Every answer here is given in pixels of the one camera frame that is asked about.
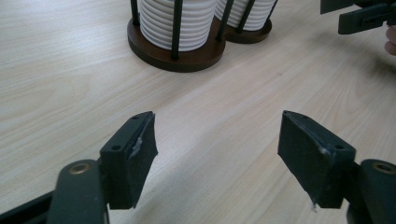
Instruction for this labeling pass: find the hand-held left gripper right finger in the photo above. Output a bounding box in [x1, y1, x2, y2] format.
[277, 109, 357, 209]

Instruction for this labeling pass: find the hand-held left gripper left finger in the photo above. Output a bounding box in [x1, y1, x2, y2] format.
[99, 111, 159, 210]

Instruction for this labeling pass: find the dark wooden cup holder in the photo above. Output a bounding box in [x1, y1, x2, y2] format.
[126, 0, 278, 74]

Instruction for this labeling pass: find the stack of white paper cups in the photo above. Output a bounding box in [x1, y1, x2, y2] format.
[214, 0, 277, 32]
[138, 0, 218, 52]

